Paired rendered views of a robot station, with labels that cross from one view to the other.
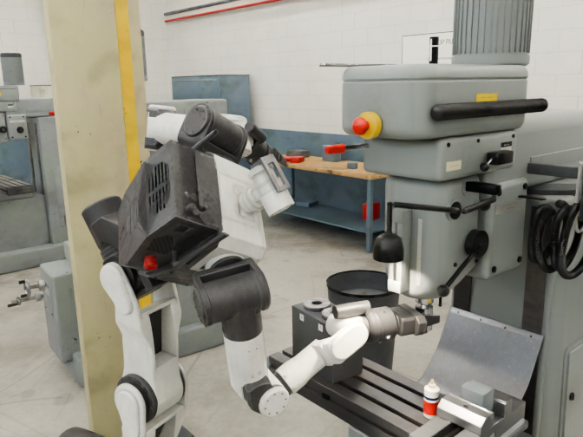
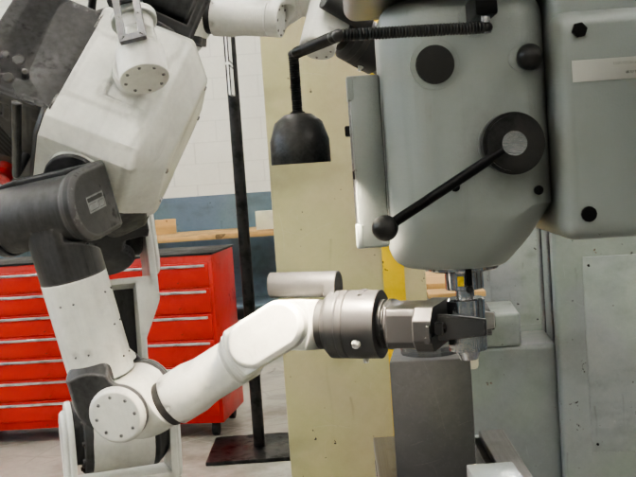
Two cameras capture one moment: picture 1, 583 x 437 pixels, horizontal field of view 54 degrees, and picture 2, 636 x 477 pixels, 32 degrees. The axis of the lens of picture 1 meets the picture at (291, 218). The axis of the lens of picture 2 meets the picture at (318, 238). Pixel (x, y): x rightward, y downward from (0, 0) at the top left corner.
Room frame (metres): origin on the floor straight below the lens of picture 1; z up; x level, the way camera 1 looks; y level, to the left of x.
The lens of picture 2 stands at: (0.30, -1.10, 1.45)
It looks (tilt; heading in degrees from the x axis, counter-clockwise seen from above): 4 degrees down; 41
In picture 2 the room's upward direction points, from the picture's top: 4 degrees counter-clockwise
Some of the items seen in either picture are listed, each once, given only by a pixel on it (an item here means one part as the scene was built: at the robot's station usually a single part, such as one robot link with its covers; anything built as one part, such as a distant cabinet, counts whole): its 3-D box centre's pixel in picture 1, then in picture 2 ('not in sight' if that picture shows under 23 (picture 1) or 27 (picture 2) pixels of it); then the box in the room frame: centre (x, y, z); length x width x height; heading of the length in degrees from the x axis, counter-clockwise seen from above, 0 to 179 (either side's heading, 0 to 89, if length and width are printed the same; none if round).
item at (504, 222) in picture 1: (469, 220); (614, 124); (1.56, -0.50, 1.47); 0.24 x 0.19 x 0.26; 40
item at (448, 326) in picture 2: (429, 321); (460, 327); (1.40, -0.36, 1.24); 0.06 x 0.02 x 0.03; 111
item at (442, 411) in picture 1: (464, 414); not in sight; (1.26, -0.42, 1.05); 0.12 x 0.06 x 0.04; 42
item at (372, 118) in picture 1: (369, 125); not in sight; (1.28, -0.18, 1.76); 0.06 x 0.02 x 0.06; 40
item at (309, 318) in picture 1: (326, 336); (433, 400); (1.70, -0.11, 1.06); 0.22 x 0.12 x 0.20; 34
